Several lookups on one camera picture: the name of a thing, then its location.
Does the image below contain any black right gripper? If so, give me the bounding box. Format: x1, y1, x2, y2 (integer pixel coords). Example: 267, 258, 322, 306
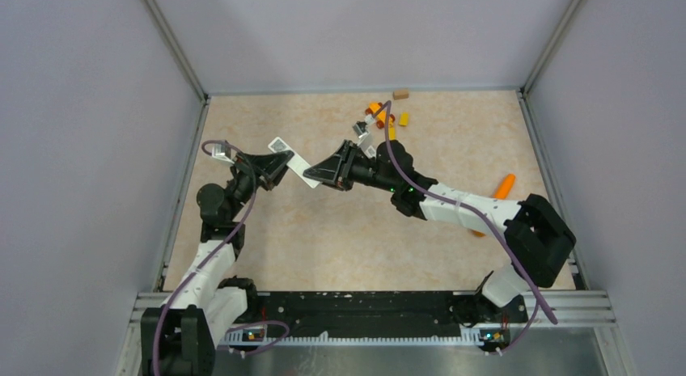
304, 142, 396, 193

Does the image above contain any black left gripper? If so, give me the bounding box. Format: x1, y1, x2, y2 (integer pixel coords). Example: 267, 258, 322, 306
227, 150, 298, 220

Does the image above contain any white remote with buttons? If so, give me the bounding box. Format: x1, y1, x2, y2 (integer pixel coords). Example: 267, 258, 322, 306
268, 137, 320, 189

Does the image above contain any white remote control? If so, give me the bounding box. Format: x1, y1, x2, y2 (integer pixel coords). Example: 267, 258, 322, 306
360, 143, 376, 158

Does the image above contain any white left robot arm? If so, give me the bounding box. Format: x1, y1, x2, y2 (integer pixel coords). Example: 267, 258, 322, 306
140, 150, 294, 375

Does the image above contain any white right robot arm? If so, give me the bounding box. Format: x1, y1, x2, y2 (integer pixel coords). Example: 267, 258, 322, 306
303, 140, 576, 321

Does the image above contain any yellow toy brick car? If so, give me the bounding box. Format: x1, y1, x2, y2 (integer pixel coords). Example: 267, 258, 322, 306
364, 103, 396, 129

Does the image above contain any yellow flat brick upper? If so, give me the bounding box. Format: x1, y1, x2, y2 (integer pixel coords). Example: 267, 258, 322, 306
399, 112, 409, 127

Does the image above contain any small wooden block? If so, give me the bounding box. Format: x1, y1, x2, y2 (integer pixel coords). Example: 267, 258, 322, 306
392, 89, 409, 100

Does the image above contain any orange toy carrot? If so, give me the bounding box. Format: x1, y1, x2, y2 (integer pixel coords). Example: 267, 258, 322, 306
469, 174, 519, 234

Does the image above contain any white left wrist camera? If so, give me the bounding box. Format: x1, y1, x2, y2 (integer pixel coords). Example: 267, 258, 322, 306
210, 143, 235, 165

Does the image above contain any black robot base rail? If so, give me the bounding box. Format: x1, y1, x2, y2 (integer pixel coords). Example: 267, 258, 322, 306
237, 291, 529, 339

